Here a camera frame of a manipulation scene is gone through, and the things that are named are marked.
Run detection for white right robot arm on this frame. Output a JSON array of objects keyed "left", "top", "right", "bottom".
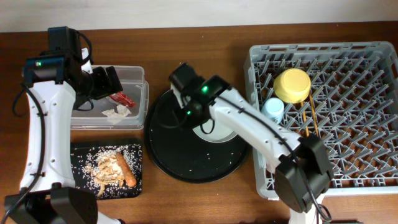
[{"left": 170, "top": 75, "right": 333, "bottom": 223}]

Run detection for pasta and rice scraps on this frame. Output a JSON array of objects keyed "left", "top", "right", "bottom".
[{"left": 79, "top": 146, "right": 142, "bottom": 198}]

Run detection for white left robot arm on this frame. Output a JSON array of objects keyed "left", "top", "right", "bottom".
[{"left": 4, "top": 27, "right": 123, "bottom": 223}]

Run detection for black rectangular tray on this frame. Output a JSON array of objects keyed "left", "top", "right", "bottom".
[{"left": 70, "top": 138, "right": 144, "bottom": 200}]

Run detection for orange carrot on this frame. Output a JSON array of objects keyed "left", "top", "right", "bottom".
[{"left": 116, "top": 152, "right": 137, "bottom": 187}]

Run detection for clear plastic bin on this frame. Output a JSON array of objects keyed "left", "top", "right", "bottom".
[{"left": 71, "top": 65, "right": 149, "bottom": 130}]

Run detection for round black tray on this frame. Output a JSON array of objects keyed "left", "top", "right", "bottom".
[{"left": 144, "top": 90, "right": 251, "bottom": 184}]

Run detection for white tissue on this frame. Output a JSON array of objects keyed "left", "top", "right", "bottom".
[{"left": 101, "top": 105, "right": 131, "bottom": 118}]

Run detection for blue cup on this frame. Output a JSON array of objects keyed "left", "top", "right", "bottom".
[{"left": 261, "top": 98, "right": 284, "bottom": 124}]

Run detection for yellow bowl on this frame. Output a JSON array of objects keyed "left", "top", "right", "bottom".
[{"left": 273, "top": 68, "right": 311, "bottom": 103}]

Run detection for grey plate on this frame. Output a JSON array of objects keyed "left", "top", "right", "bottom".
[{"left": 193, "top": 119, "right": 237, "bottom": 143}]

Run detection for red snack wrapper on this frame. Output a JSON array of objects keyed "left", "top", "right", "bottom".
[{"left": 109, "top": 91, "right": 136, "bottom": 108}]

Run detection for wooden chopstick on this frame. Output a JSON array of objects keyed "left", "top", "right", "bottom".
[
  {"left": 308, "top": 90, "right": 320, "bottom": 137},
  {"left": 300, "top": 101, "right": 310, "bottom": 137}
]

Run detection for pink cup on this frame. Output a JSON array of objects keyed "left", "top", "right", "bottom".
[{"left": 266, "top": 162, "right": 277, "bottom": 173}]

